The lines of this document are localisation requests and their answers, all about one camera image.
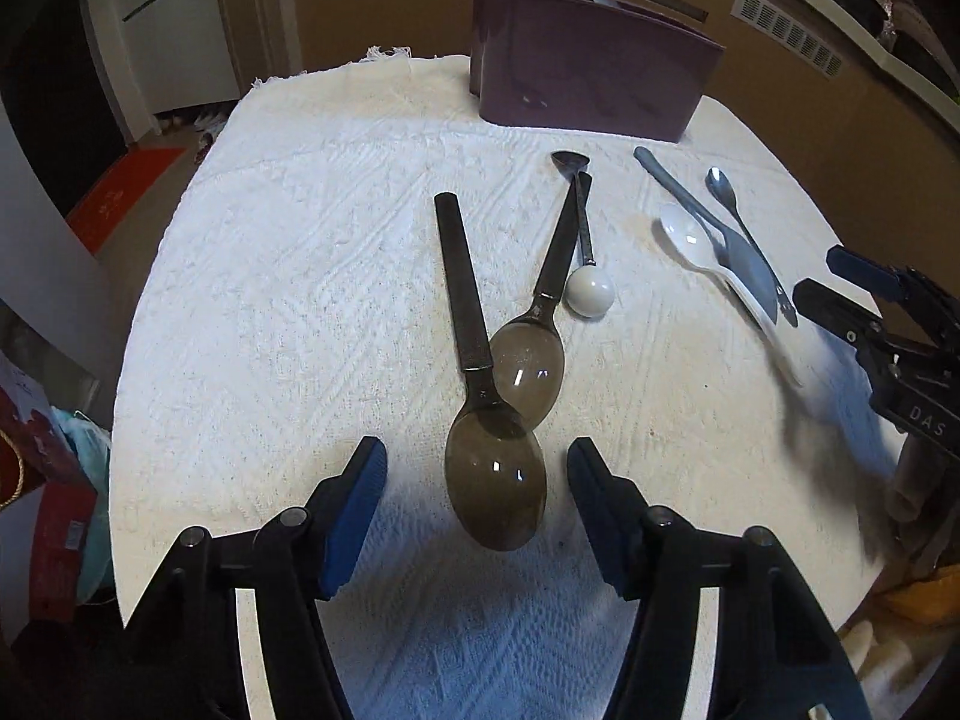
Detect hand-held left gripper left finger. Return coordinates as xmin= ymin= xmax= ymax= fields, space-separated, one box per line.
xmin=124 ymin=435 xmax=389 ymax=720

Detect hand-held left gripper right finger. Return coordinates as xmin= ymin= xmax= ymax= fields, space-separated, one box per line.
xmin=566 ymin=436 xmax=875 ymax=720

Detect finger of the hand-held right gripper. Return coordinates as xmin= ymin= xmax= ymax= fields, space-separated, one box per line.
xmin=825 ymin=245 xmax=953 ymax=338
xmin=793 ymin=277 xmax=912 ymax=398

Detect dark spoon with black handle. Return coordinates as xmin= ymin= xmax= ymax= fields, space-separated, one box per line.
xmin=433 ymin=192 xmax=547 ymax=552
xmin=487 ymin=171 xmax=595 ymax=432

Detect white plastic spoon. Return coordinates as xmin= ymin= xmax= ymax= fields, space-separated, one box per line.
xmin=658 ymin=206 xmax=805 ymax=389

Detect small thin metal spoon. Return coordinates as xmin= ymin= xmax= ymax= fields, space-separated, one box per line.
xmin=705 ymin=166 xmax=800 ymax=329

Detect black scoop with white ball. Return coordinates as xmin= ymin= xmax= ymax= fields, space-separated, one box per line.
xmin=550 ymin=151 xmax=616 ymax=318

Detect purple utensil holder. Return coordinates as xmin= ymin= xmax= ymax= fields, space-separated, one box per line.
xmin=469 ymin=0 xmax=727 ymax=145

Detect person's right hand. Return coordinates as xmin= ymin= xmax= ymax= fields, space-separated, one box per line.
xmin=889 ymin=431 xmax=960 ymax=593

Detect person's orange clothing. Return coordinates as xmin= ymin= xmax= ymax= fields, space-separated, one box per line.
xmin=877 ymin=570 xmax=960 ymax=627

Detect black bowl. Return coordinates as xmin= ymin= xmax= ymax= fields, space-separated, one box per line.
xmin=889 ymin=22 xmax=960 ymax=102

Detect short white vent grille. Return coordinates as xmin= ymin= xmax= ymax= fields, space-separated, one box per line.
xmin=731 ymin=0 xmax=845 ymax=80

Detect grey kitchen countertop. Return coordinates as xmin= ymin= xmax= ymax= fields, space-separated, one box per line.
xmin=660 ymin=0 xmax=960 ymax=110

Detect white textured table cloth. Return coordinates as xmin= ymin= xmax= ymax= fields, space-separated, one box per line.
xmin=109 ymin=45 xmax=908 ymax=720

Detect teal plastic bag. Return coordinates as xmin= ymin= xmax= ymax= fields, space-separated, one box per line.
xmin=52 ymin=409 xmax=113 ymax=605

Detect red and yellow box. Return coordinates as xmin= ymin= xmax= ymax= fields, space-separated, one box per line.
xmin=0 ymin=349 xmax=102 ymax=646

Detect red floor mat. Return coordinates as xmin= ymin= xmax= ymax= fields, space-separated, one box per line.
xmin=64 ymin=144 xmax=188 ymax=256

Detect light slippers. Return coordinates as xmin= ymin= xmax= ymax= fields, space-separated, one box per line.
xmin=154 ymin=109 xmax=226 ymax=147

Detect white cabinet with niche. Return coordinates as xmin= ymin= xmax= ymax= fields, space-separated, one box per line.
xmin=79 ymin=0 xmax=260 ymax=143

